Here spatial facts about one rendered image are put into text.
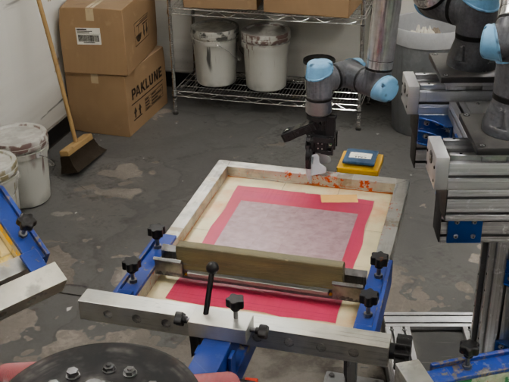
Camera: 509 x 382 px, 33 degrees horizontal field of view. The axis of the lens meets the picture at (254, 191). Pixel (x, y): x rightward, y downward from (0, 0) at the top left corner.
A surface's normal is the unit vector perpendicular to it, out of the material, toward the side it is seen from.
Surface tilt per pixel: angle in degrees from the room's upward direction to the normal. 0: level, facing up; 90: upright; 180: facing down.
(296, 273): 90
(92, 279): 0
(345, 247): 0
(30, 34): 90
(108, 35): 90
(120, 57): 90
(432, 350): 0
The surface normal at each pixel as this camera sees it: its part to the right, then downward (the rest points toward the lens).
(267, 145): -0.02, -0.89
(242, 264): -0.26, 0.45
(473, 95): -0.02, 0.46
